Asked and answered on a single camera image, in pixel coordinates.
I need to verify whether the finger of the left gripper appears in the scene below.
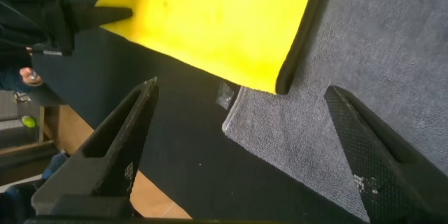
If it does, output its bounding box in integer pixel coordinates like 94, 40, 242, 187
71, 2, 134, 17
72, 15, 134, 33

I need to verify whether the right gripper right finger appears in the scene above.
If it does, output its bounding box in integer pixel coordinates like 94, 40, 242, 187
323, 85, 448, 224

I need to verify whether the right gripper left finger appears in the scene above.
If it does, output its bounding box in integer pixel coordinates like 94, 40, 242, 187
30, 76, 160, 216

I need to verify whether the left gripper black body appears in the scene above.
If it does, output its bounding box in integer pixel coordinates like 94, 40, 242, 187
41, 0, 76, 57

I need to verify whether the yellow microfibre towel black edge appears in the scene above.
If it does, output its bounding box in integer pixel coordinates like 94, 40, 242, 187
94, 0, 332, 96

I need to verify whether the grey towel with orange marks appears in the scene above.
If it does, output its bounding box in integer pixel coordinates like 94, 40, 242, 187
221, 0, 448, 223

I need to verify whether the person in blue clothing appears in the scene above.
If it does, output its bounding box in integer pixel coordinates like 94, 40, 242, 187
0, 66, 44, 94

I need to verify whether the yellow green ball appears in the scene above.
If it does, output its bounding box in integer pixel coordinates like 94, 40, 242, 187
21, 115, 38, 129

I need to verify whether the clear tape piece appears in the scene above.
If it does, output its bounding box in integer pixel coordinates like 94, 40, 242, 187
214, 80, 236, 111

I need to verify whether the wooden frame furniture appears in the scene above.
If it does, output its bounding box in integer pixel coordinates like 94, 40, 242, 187
0, 104, 59, 187

